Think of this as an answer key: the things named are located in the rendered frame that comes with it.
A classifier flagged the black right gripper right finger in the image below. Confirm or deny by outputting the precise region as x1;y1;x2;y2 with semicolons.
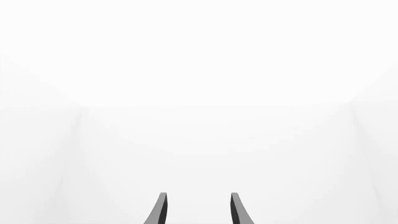
230;192;256;224

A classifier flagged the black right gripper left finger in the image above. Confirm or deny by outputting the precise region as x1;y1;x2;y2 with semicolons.
142;192;169;224

